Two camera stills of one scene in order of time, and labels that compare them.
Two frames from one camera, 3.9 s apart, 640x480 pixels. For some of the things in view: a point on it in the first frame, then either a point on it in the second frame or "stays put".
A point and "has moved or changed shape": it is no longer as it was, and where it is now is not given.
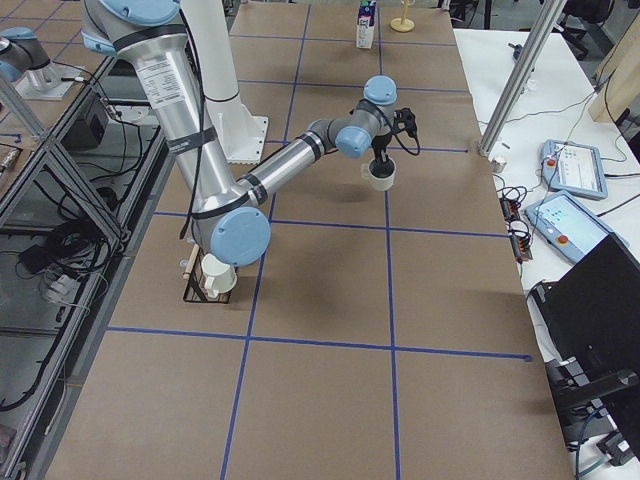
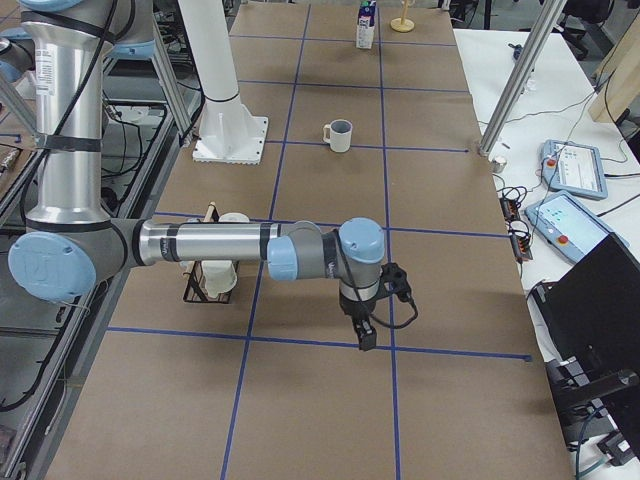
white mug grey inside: (381, 173) has moved or changed shape
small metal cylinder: (498, 166) stays put
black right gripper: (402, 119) -> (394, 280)
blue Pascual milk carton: (366, 24) stays put
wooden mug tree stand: (403, 24) stays put
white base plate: (241, 137) stays put
